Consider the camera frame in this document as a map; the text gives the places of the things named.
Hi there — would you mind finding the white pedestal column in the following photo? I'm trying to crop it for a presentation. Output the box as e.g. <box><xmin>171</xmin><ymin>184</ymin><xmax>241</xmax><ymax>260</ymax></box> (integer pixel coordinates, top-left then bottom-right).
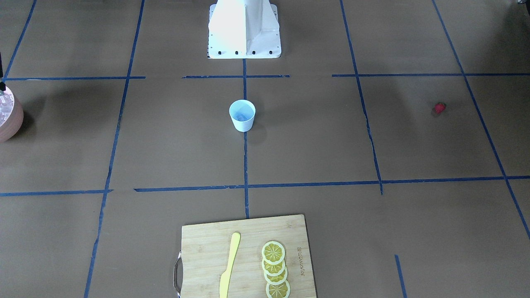
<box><xmin>207</xmin><ymin>0</ymin><xmax>282</xmax><ymax>59</ymax></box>

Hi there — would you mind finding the clear ice cubes pile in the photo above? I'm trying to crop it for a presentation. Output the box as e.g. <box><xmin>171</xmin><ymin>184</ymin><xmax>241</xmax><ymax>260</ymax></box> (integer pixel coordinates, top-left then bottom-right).
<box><xmin>0</xmin><ymin>91</ymin><xmax>15</xmax><ymax>126</ymax></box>

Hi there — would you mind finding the wooden cutting board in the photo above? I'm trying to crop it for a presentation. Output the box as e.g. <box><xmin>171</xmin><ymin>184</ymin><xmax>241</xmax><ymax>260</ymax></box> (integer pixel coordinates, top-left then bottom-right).
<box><xmin>178</xmin><ymin>214</ymin><xmax>317</xmax><ymax>298</ymax></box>

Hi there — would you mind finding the yellow plastic knife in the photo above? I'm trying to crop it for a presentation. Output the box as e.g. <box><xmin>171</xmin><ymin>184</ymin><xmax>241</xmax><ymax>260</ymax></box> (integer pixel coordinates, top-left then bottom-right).
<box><xmin>218</xmin><ymin>232</ymin><xmax>241</xmax><ymax>298</ymax></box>

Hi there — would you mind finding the pink bowl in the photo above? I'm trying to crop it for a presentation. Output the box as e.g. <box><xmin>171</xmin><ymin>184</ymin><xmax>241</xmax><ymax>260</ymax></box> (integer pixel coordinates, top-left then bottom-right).
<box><xmin>0</xmin><ymin>87</ymin><xmax>24</xmax><ymax>143</ymax></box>

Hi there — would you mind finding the lemon slice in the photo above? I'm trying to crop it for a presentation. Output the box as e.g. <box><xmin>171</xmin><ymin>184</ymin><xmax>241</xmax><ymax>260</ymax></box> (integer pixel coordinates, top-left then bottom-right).
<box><xmin>265</xmin><ymin>280</ymin><xmax>290</xmax><ymax>298</ymax></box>
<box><xmin>263</xmin><ymin>267</ymin><xmax>288</xmax><ymax>285</ymax></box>
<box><xmin>261</xmin><ymin>260</ymin><xmax>286</xmax><ymax>277</ymax></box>
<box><xmin>261</xmin><ymin>241</ymin><xmax>286</xmax><ymax>265</ymax></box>

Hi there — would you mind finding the red strawberry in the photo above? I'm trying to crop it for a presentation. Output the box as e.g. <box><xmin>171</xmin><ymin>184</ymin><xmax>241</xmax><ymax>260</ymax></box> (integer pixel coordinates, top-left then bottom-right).
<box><xmin>432</xmin><ymin>102</ymin><xmax>446</xmax><ymax>115</ymax></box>

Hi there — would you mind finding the light blue cup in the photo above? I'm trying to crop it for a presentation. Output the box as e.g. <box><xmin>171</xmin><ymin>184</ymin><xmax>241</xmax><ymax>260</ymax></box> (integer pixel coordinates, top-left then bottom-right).
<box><xmin>229</xmin><ymin>99</ymin><xmax>256</xmax><ymax>132</ymax></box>

